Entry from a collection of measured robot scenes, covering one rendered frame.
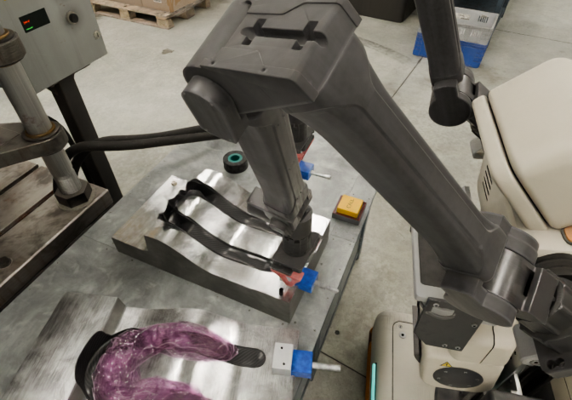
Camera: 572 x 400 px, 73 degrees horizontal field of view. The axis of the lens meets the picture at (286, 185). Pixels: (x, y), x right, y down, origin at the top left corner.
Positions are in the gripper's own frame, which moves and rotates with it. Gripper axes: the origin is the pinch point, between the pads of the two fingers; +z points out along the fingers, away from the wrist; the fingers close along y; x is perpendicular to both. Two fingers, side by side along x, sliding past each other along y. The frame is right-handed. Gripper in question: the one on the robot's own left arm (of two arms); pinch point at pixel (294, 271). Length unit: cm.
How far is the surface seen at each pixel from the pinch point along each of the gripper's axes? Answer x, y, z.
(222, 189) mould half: -27.3, -14.6, -1.1
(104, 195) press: -69, -9, 14
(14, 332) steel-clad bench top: -54, 34, 11
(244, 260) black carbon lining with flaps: -12.7, 0.4, 2.9
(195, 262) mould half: -22.1, 6.6, 1.4
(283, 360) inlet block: 5.3, 18.0, 2.3
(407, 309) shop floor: 33, -58, 91
